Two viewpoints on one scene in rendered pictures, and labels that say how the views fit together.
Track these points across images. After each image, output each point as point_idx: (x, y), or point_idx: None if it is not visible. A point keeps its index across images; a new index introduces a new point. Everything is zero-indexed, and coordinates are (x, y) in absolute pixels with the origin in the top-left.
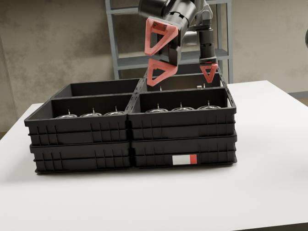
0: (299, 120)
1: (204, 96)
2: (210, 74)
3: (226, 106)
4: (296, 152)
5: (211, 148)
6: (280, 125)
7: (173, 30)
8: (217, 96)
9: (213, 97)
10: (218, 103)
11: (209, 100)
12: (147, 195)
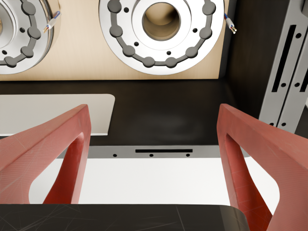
0: (269, 194)
1: (263, 15)
2: (224, 158)
3: (179, 98)
4: (100, 160)
5: None
6: (254, 162)
7: None
8: (246, 85)
9: (249, 63)
10: (237, 69)
11: (251, 34)
12: None
